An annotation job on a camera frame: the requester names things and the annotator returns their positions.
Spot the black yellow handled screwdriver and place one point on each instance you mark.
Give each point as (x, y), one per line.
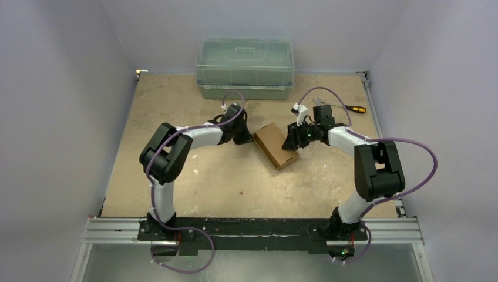
(356, 109)

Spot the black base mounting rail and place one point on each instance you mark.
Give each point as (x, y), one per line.
(191, 248)

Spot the aluminium frame extrusion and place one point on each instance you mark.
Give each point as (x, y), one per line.
(109, 230)

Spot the green clear-lid plastic toolbox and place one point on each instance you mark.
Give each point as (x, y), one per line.
(260, 69)

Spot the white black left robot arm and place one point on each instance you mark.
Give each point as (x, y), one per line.
(165, 154)

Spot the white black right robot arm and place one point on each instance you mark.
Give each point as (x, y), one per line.
(378, 172)

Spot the silver open-end wrench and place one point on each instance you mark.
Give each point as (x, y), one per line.
(318, 101)

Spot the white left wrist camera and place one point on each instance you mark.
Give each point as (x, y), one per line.
(233, 110)

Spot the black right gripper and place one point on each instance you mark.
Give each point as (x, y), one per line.
(293, 136)

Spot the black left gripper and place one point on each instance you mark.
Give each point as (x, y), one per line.
(246, 137)

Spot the brown cardboard box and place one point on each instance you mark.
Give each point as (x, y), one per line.
(270, 139)

